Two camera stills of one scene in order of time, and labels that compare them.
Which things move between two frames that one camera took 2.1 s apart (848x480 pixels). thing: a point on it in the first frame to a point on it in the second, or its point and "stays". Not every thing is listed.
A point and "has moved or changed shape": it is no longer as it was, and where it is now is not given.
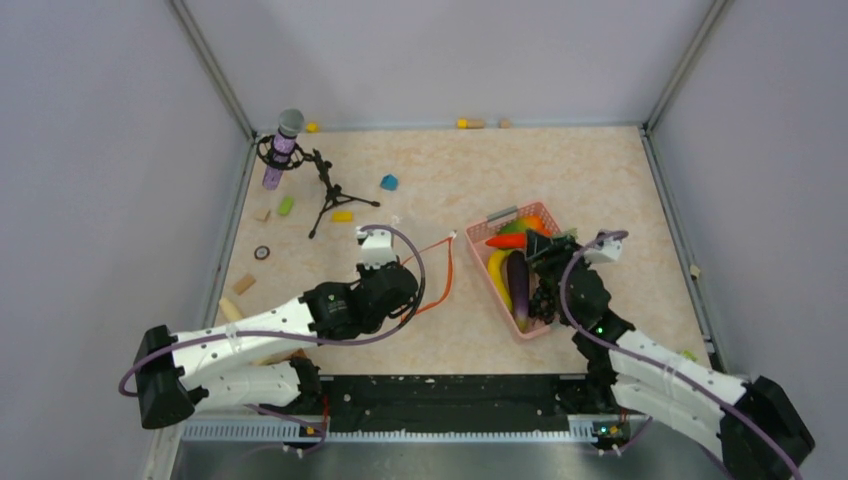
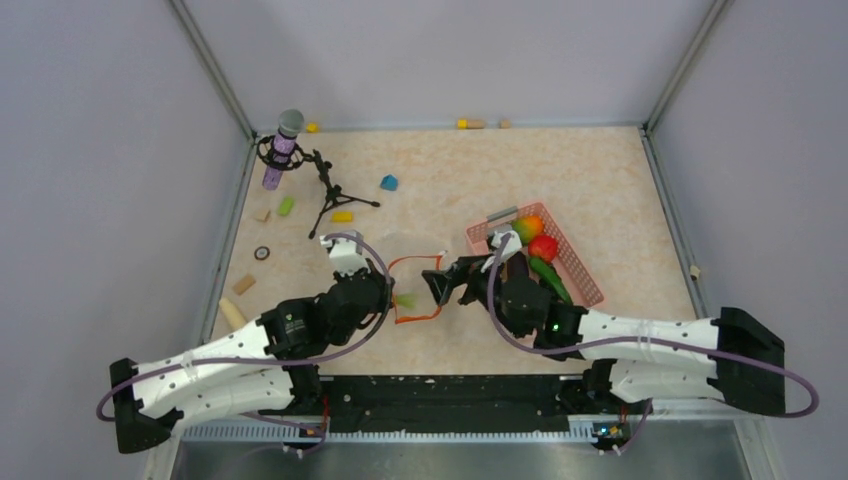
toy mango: (522, 224) stays
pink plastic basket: (476, 236) stays
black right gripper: (554, 249) to (465, 270)
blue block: (389, 182) stays
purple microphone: (290, 123) stays
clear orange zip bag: (438, 268) has moved or changed shape
